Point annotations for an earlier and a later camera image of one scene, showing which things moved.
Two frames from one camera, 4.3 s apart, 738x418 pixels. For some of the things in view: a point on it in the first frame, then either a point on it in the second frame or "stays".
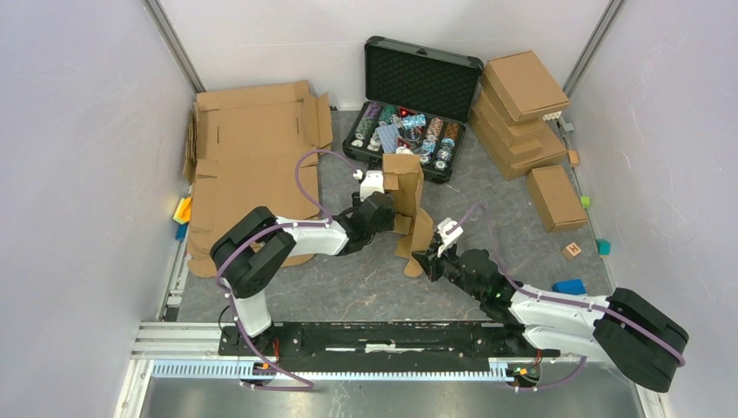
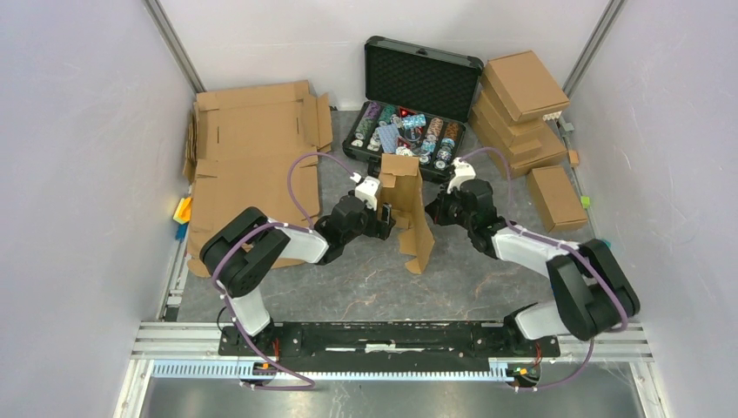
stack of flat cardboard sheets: x=249 y=149 stays
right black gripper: x=422 y=257 -> x=437 y=207
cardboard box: x=404 y=183 stays
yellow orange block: x=183 y=212 stays
